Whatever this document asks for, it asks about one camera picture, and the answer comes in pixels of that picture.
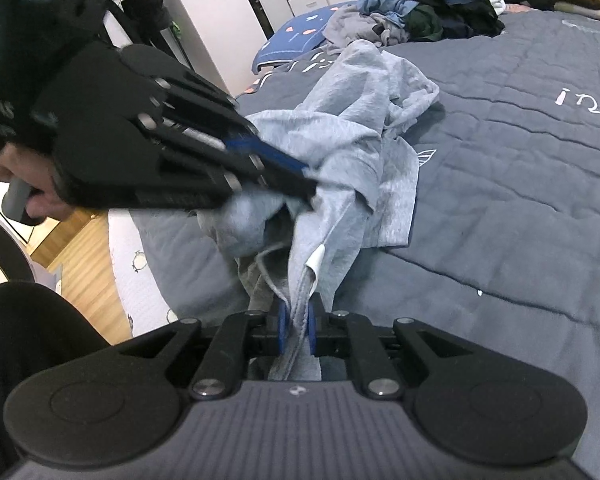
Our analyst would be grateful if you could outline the person's black trouser leg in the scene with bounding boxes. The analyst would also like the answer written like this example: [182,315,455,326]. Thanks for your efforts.
[0,280,131,480]

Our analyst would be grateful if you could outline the blue printed pillow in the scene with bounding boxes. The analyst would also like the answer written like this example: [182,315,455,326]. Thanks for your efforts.
[251,1,361,75]

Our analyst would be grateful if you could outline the grey crumpled garment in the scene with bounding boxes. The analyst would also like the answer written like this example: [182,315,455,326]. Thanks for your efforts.
[322,4,411,56]

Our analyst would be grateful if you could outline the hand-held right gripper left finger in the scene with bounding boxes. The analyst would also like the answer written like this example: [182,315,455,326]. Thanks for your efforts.
[119,305,289,402]

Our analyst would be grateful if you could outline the hanging black clothes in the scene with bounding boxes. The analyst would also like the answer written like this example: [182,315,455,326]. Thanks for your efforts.
[120,0,181,61]

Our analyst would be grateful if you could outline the person's left hand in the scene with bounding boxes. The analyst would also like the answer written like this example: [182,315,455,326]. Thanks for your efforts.
[0,144,72,221]

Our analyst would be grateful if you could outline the white curved object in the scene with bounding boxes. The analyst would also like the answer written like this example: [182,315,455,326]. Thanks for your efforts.
[0,210,63,301]

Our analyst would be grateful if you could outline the white wardrobe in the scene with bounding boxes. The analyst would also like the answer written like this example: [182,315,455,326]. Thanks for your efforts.
[130,0,341,96]

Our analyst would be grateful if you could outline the dark green garment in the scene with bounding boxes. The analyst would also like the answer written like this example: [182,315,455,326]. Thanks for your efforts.
[405,4,446,43]

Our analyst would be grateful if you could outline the grey printed quilt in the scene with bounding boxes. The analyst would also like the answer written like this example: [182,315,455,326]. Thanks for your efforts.
[130,7,600,480]

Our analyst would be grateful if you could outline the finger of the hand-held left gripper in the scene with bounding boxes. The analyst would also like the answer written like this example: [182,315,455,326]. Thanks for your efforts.
[152,71,261,143]
[137,107,318,213]

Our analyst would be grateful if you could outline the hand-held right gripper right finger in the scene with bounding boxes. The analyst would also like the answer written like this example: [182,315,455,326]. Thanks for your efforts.
[305,292,481,402]

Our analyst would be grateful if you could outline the grey t-shirt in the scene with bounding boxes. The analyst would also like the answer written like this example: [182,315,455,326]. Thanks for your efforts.
[195,39,441,383]

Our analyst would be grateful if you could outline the white printed bedsheet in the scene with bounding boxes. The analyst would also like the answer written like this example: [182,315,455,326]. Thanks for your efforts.
[107,207,181,338]

